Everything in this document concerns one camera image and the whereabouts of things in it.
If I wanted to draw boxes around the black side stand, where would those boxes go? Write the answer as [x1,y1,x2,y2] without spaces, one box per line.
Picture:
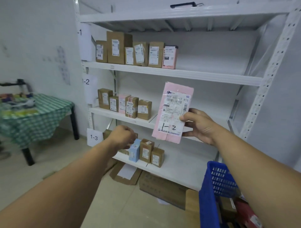
[0,79,32,93]

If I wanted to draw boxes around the person's left forearm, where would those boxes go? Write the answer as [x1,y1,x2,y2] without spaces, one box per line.
[0,141,118,228]

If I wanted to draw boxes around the brown parcel marked 7936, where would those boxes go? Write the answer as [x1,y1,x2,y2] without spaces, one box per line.
[95,40,108,63]

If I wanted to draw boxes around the row of blue orange blocks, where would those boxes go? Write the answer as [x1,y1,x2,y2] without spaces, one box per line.
[0,93,36,111]

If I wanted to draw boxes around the red-taped parcel marked 1-2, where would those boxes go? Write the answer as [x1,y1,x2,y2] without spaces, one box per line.
[125,96,139,119]

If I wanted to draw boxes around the green checked tablecloth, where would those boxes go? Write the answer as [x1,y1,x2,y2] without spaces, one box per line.
[0,94,75,148]

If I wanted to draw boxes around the blue plastic crate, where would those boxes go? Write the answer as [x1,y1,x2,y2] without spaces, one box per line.
[198,161,239,228]

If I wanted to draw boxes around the torn brown cardboard sheet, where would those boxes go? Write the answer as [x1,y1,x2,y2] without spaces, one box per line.
[109,162,143,185]

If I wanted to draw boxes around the black flat device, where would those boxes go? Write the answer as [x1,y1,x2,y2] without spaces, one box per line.
[170,2,197,9]

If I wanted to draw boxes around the bottom-shelf brown parcels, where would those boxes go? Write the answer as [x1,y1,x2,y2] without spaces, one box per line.
[139,138,155,164]

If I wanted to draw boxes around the person's right hand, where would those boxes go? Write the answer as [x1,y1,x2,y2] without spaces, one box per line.
[179,108,223,146]

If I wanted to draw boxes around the brown box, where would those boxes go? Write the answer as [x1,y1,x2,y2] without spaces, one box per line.
[98,88,114,110]

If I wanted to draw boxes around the white metal shelf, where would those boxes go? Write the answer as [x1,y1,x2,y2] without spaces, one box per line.
[74,0,301,192]

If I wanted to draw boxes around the brown parcel marked 1-3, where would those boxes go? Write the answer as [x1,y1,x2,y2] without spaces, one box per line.
[150,147,165,168]

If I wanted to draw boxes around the person's right forearm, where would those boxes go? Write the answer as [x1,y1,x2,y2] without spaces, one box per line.
[211,131,301,228]

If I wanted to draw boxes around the pink package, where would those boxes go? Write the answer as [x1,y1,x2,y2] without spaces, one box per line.
[118,94,131,115]

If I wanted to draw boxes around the pink box wrinkled label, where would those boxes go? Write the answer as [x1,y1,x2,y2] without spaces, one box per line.
[151,81,194,144]

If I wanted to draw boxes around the pile of parcels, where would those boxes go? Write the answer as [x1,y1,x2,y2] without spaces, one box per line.
[219,196,263,228]

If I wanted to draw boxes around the brown parcel 1012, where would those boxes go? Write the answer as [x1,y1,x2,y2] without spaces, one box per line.
[137,99,153,121]

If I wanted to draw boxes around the small red box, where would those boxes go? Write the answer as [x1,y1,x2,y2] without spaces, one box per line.
[235,201,263,228]

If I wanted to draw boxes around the pink black lettered box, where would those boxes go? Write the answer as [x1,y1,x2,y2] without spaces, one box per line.
[163,45,178,70]

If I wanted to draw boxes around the small parcel yellow tape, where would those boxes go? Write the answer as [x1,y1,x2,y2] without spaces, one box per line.
[124,47,135,65]

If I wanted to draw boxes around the person's left hand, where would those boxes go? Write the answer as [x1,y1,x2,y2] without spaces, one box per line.
[104,125,138,158]

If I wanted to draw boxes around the white paper shelf label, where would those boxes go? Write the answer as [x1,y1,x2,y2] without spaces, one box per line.
[77,23,92,62]
[82,75,98,105]
[86,128,104,147]

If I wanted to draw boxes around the light blue box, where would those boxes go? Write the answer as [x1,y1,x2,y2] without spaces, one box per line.
[129,138,141,163]

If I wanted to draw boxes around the flattened brown cardboard sheet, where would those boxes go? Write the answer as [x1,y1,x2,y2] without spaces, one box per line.
[139,171,188,210]

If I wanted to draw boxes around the small wooden table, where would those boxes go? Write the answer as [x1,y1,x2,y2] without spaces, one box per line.
[185,189,200,228]

